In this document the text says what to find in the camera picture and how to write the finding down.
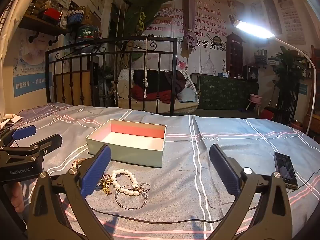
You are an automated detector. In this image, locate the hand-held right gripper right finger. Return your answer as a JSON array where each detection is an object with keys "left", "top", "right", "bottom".
[{"left": 209, "top": 144, "right": 293, "bottom": 240}]

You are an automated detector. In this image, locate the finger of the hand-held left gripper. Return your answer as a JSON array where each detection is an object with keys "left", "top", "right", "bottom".
[
  {"left": 5, "top": 134, "right": 63, "bottom": 157},
  {"left": 0, "top": 125, "right": 37, "bottom": 148}
]

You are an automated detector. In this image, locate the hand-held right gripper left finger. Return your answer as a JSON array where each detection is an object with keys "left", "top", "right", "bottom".
[{"left": 27, "top": 144, "right": 112, "bottom": 240}]

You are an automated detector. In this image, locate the white pearl bracelet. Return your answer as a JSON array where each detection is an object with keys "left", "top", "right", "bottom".
[{"left": 111, "top": 169, "right": 140, "bottom": 197}]

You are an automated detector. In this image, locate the pale green box pink inside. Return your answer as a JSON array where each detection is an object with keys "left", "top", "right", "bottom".
[{"left": 86, "top": 119, "right": 167, "bottom": 168}]

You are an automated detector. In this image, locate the person's left hand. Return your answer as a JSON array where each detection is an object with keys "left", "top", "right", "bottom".
[{"left": 10, "top": 182, "right": 25, "bottom": 213}]

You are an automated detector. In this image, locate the black smartphone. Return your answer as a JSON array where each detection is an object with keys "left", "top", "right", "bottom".
[{"left": 273, "top": 152, "right": 299, "bottom": 190}]

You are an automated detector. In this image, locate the pink stool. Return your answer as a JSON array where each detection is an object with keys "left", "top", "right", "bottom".
[{"left": 246, "top": 94, "right": 262, "bottom": 115}]

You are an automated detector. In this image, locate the green patterned counter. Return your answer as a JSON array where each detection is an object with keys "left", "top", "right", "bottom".
[{"left": 191, "top": 73, "right": 259, "bottom": 110}]

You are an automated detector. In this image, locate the pile of dark clothes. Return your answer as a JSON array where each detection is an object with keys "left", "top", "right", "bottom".
[{"left": 132, "top": 69, "right": 187, "bottom": 103}]

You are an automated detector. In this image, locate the potted green plant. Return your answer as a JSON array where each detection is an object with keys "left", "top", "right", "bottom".
[{"left": 271, "top": 46, "right": 308, "bottom": 124}]

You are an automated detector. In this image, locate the green round tin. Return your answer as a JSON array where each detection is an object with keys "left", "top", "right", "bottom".
[{"left": 76, "top": 25, "right": 97, "bottom": 43}]

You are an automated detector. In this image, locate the red phone booth cabinet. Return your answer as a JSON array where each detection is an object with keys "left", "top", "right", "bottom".
[{"left": 226, "top": 34, "right": 244, "bottom": 77}]

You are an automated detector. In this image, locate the blue basket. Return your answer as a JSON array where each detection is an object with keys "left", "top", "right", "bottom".
[{"left": 67, "top": 11, "right": 84, "bottom": 27}]

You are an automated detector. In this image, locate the white gooseneck lamp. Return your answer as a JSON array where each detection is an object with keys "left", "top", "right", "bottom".
[{"left": 233, "top": 19, "right": 317, "bottom": 137}]

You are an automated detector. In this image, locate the grey folded umbrella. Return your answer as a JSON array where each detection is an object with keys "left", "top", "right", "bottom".
[{"left": 181, "top": 0, "right": 200, "bottom": 55}]

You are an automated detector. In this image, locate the large leafy plant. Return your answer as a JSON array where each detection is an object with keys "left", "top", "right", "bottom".
[{"left": 111, "top": 0, "right": 185, "bottom": 47}]

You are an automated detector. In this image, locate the black cable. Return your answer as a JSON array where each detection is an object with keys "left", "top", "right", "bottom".
[{"left": 85, "top": 167, "right": 320, "bottom": 225}]

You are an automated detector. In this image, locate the wall poster with face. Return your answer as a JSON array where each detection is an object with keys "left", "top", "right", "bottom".
[{"left": 13, "top": 29, "right": 47, "bottom": 98}]

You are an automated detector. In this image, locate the white rope with tassel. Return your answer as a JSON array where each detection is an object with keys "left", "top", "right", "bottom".
[{"left": 143, "top": 34, "right": 148, "bottom": 98}]

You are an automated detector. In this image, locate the black iron bed frame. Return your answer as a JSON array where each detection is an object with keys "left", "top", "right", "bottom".
[{"left": 45, "top": 37, "right": 178, "bottom": 117}]

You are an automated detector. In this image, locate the wooden wall shelf with bottles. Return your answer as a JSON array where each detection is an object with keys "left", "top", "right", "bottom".
[{"left": 19, "top": 0, "right": 71, "bottom": 43}]

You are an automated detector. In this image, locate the small wall rack with bottles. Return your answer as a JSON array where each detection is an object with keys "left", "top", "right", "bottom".
[{"left": 254, "top": 49, "right": 270, "bottom": 67}]

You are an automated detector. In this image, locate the large printed wall banner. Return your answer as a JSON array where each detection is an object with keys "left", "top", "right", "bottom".
[{"left": 147, "top": 0, "right": 234, "bottom": 77}]

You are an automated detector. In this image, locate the wall poster with chart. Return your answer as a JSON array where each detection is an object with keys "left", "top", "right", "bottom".
[{"left": 276, "top": 0, "right": 307, "bottom": 45}]

